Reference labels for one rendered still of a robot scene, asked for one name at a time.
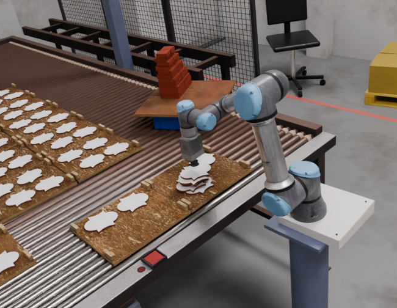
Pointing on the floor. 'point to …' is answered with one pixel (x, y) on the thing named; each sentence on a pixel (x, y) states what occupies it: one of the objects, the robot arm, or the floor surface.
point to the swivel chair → (278, 7)
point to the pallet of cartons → (386, 76)
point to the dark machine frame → (147, 44)
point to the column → (305, 266)
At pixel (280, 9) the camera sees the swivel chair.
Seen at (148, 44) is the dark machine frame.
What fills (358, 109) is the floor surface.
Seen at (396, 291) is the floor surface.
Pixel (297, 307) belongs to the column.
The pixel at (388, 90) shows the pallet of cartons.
